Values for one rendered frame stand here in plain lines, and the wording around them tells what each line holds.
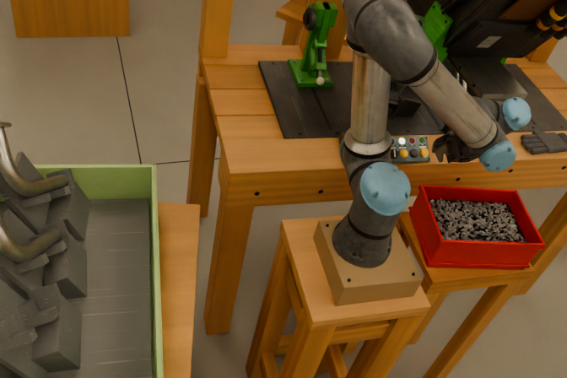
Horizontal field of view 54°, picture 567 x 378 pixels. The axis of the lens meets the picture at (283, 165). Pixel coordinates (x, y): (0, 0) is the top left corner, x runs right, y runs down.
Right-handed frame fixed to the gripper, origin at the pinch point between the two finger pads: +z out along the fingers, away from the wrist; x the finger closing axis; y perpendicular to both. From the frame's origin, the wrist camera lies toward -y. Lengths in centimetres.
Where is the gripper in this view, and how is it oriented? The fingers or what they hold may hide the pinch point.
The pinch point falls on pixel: (435, 148)
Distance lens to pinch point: 171.4
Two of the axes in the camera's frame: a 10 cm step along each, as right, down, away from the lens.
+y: 1.6, 9.6, -2.5
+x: 9.3, -0.6, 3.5
